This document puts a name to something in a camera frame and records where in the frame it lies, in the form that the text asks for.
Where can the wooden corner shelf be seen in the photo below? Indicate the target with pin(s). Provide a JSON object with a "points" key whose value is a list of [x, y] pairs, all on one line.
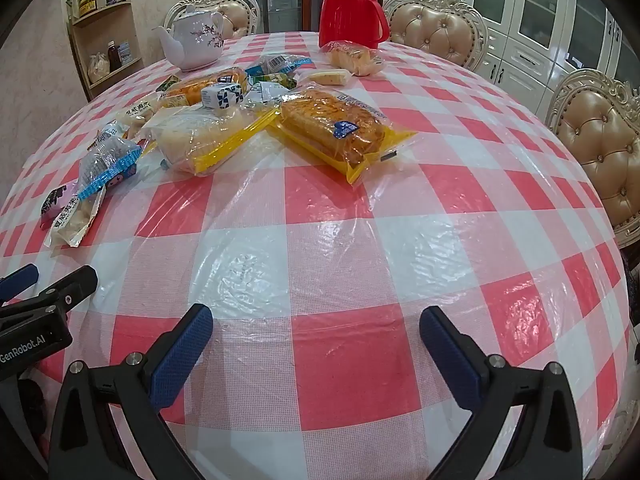
{"points": [[125, 25]]}

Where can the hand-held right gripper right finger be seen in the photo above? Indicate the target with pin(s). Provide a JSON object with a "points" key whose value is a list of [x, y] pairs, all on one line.
{"points": [[450, 355]]}

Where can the cream tufted ornate chair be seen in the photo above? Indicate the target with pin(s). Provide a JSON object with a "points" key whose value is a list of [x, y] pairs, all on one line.
{"points": [[440, 30], [600, 150], [235, 15]]}

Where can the large bread in yellow bag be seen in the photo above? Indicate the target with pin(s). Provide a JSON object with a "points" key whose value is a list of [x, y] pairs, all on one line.
{"points": [[330, 130]]}

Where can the white glass-door cabinet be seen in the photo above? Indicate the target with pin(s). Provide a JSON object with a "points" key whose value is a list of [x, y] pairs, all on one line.
{"points": [[530, 15]]}

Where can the red thermos jug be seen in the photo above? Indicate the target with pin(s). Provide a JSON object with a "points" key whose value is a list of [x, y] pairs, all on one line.
{"points": [[350, 10]]}

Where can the white orange snack packet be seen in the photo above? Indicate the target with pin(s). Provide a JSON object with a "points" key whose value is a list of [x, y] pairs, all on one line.
{"points": [[107, 134]]}

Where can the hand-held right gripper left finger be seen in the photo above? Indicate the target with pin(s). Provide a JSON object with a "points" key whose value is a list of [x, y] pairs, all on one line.
{"points": [[180, 355]]}

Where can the cream bar in clear wrapper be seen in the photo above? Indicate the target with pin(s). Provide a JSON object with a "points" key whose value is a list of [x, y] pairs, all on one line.
{"points": [[325, 77]]}

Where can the green snack packet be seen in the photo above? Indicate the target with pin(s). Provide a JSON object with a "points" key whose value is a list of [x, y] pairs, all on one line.
{"points": [[272, 87], [169, 84]]}

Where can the white floral teapot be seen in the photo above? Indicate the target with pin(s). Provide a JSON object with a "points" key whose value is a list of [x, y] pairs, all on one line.
{"points": [[197, 40]]}

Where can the pink white checked tablecloth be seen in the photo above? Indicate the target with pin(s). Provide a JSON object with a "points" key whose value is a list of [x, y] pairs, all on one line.
{"points": [[320, 260]]}

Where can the pale bag of food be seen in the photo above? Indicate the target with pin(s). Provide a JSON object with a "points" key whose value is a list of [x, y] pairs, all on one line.
{"points": [[98, 67]]}

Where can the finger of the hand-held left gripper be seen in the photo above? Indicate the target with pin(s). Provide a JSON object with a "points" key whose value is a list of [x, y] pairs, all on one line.
{"points": [[17, 280], [70, 287]]}

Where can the bun in clear packet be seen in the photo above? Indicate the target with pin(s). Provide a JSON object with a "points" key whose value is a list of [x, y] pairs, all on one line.
{"points": [[352, 57]]}

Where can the dark brown bottle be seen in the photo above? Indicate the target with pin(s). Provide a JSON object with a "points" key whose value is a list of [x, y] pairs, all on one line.
{"points": [[114, 57]]}

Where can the orange bread in clear bag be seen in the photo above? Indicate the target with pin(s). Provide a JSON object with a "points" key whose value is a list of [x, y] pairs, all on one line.
{"points": [[200, 87]]}

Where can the small blue white carton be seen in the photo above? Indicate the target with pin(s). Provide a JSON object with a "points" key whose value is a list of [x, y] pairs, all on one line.
{"points": [[222, 96]]}

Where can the dark cake packet blue edges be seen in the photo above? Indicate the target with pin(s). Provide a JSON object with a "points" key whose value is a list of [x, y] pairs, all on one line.
{"points": [[107, 162]]}

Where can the black pink snack packet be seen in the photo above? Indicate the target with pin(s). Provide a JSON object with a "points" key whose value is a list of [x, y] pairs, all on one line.
{"points": [[57, 200]]}

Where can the white bread in yellow-edged bag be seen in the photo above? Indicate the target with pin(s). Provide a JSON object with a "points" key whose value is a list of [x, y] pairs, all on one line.
{"points": [[200, 140]]}

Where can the small blue white box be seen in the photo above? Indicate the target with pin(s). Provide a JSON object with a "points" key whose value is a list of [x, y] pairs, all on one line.
{"points": [[125, 51]]}

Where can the clear packet with blue ends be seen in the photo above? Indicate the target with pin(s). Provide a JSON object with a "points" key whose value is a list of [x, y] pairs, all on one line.
{"points": [[275, 65]]}

